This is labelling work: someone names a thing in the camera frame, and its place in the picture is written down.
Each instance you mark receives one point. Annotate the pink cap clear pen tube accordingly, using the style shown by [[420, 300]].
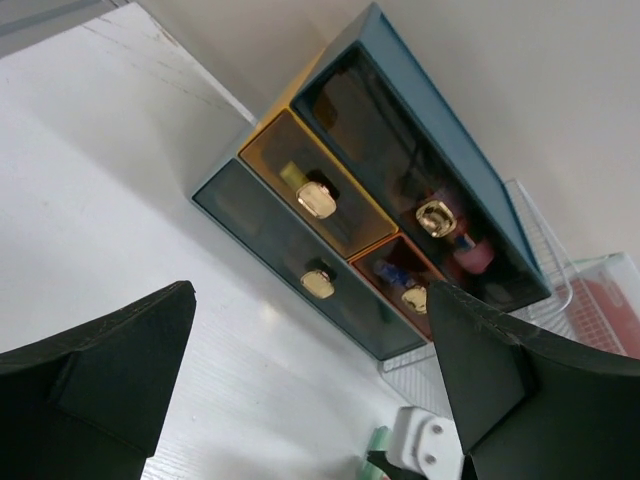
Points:
[[471, 248]]

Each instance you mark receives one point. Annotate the clear mesh zipper pouch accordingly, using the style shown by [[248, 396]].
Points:
[[604, 310]]

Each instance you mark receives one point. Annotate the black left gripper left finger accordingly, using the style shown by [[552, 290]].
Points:
[[90, 402]]

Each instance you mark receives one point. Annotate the teal desktop drawer cabinet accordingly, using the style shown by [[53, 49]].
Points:
[[365, 120]]

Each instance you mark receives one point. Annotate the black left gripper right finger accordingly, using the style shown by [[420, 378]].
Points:
[[528, 403]]

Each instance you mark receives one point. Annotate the clear staples box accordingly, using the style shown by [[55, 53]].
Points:
[[393, 275]]

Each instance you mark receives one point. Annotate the aluminium rail frame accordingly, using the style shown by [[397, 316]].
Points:
[[17, 15]]

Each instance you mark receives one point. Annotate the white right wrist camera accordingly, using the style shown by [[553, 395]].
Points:
[[425, 444]]

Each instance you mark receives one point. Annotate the yellow cap black highlighter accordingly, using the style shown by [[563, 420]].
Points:
[[303, 186]]

